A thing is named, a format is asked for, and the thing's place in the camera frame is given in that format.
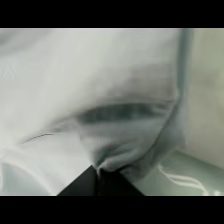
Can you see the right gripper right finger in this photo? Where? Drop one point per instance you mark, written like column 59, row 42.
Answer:
column 115, row 186

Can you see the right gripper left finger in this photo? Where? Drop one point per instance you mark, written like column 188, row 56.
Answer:
column 86, row 185

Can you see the light blue shirt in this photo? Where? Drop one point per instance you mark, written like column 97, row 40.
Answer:
column 100, row 83

